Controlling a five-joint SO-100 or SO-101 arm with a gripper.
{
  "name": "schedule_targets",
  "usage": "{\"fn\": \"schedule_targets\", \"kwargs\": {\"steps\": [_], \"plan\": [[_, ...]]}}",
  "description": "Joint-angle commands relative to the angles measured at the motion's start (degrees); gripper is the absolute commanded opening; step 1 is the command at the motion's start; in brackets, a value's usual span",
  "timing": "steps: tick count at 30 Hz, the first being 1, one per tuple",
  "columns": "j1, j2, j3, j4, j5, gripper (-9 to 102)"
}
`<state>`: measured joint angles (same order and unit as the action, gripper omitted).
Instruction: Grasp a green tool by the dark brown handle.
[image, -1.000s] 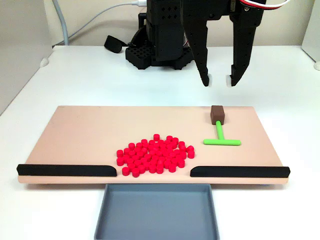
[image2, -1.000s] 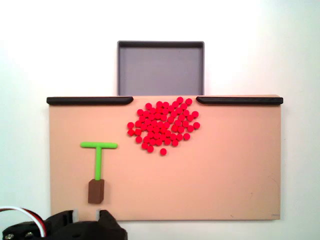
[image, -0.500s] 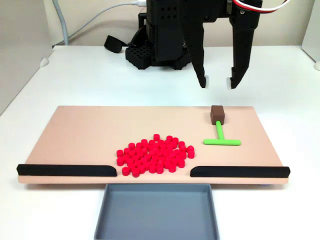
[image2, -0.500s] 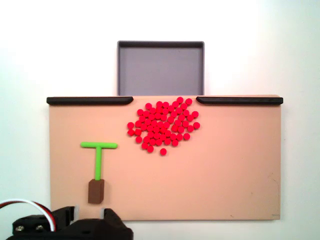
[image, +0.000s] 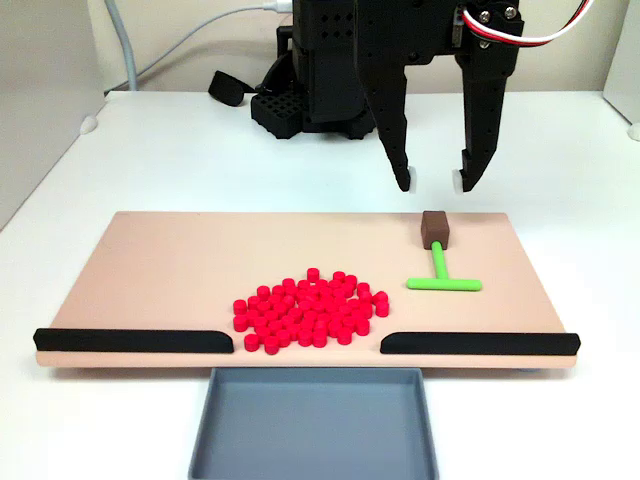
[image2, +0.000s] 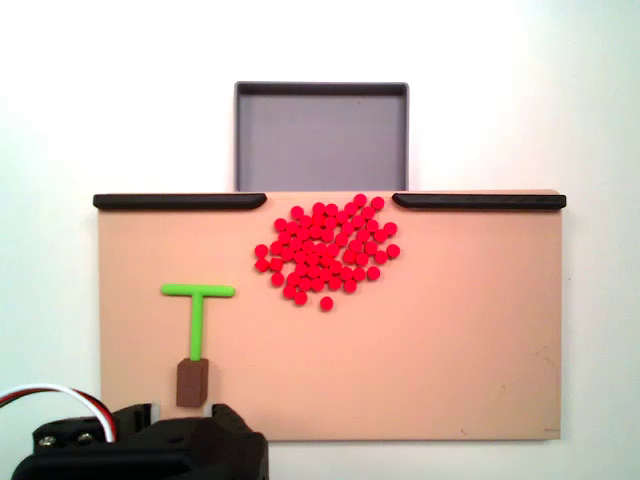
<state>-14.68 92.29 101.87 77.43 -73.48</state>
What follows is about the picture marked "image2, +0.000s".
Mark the red cylinder pellet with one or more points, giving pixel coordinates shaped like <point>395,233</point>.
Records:
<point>370,248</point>
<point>318,284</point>
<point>275,247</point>
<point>355,245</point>
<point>293,227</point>
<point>289,291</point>
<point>341,239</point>
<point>373,272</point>
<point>348,228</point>
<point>368,213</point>
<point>362,260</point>
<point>261,264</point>
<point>308,246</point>
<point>342,217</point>
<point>380,236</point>
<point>285,237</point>
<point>393,250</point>
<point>315,232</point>
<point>381,257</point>
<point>287,253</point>
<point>318,220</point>
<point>333,249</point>
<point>372,225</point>
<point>300,257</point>
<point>331,209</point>
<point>281,224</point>
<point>301,233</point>
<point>326,303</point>
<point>390,228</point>
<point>349,257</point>
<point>327,235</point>
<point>325,273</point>
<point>351,208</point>
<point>296,244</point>
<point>276,263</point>
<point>363,235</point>
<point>312,260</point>
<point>305,282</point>
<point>305,221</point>
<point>336,267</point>
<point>359,200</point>
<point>297,212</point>
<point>330,222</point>
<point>313,272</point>
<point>350,286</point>
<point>278,278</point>
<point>377,202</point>
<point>325,261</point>
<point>346,273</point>
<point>261,250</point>
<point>295,276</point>
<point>335,283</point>
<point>358,274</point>
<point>320,248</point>
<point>300,298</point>
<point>358,221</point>
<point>319,208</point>

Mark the peach work board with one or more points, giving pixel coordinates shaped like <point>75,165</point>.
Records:
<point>400,350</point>

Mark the grey plastic tray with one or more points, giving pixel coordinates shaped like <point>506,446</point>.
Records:
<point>320,145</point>

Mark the black edge rail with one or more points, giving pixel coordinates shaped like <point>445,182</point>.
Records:
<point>480,202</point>
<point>175,201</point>

